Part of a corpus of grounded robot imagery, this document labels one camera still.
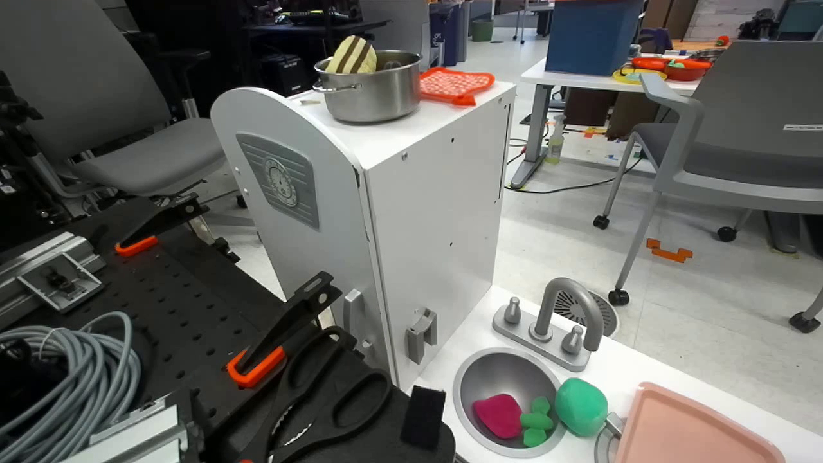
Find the yellow striped sponge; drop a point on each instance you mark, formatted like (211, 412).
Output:
(350, 56)

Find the steel pot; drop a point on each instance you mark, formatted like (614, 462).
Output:
(375, 100)

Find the orange checkered pot holder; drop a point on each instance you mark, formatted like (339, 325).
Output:
(452, 87)

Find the white toy kitchen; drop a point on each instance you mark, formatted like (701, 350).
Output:
(429, 197)

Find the grey toy faucet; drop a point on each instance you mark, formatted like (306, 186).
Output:
(568, 298)

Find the white bottle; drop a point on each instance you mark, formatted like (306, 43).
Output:
(557, 142)

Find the black rectangular block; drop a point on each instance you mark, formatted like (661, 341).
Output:
(422, 418)

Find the pink toy strawberry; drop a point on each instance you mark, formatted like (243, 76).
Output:
(497, 415)

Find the white desk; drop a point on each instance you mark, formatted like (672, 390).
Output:
(583, 78)

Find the brown cardboard box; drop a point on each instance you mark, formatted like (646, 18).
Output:
(607, 112)

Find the black robot table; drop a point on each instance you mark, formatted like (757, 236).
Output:
(196, 317)

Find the green toy ball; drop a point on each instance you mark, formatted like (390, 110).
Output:
(583, 407)

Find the blue storage bin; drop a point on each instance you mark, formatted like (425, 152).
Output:
(593, 40)

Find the grey toy stove burner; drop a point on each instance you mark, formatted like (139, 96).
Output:
(606, 440)

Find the orange plate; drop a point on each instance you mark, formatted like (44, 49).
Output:
(656, 62)

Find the red bowl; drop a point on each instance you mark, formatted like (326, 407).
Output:
(695, 69)

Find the pink plastic tray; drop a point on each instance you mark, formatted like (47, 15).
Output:
(678, 429)

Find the grey padded chair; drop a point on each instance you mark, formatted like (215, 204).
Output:
(87, 78)

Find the grey office chair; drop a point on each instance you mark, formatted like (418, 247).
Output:
(755, 103)

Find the aluminium extrusion rail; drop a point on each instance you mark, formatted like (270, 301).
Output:
(35, 260)

